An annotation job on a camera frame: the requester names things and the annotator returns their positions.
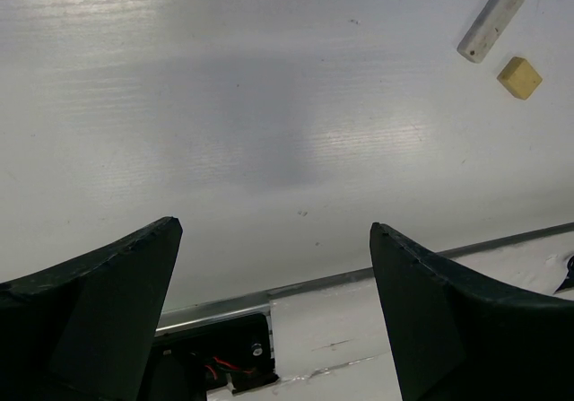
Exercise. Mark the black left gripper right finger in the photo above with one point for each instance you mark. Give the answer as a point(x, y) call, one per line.
point(456, 334)

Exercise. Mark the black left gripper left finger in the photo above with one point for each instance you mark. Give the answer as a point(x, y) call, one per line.
point(83, 329)

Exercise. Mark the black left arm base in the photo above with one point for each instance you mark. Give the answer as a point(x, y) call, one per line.
point(186, 365)

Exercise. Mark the silver foil sheet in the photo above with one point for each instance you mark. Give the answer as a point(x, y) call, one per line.
point(333, 345)

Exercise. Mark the yellow eraser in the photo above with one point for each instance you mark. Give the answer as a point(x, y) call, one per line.
point(519, 78)

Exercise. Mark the grey eraser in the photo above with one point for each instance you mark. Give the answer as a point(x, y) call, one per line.
point(486, 29)

